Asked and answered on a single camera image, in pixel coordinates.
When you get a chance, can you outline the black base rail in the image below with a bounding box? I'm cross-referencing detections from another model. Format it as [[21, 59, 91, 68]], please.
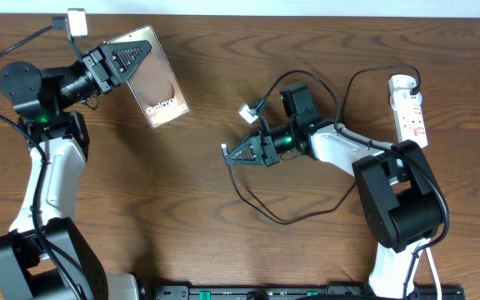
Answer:
[[152, 284, 466, 300]]

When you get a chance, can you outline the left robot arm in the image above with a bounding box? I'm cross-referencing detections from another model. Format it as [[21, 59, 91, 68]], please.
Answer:
[[0, 40, 153, 299]]

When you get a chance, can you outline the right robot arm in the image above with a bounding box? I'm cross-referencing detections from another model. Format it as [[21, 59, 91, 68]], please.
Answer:
[[222, 82, 450, 299]]

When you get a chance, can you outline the black charger cable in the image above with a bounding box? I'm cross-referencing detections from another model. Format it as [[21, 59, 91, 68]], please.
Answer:
[[220, 65, 422, 226]]

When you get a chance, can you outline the white USB charger plug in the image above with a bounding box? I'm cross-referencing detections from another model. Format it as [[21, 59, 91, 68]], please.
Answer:
[[388, 74, 417, 93]]

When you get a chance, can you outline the white power strip cord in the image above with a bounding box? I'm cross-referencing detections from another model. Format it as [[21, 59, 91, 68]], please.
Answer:
[[425, 247, 443, 300]]

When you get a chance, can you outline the white power strip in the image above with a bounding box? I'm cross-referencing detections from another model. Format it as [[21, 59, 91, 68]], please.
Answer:
[[390, 89, 428, 148]]

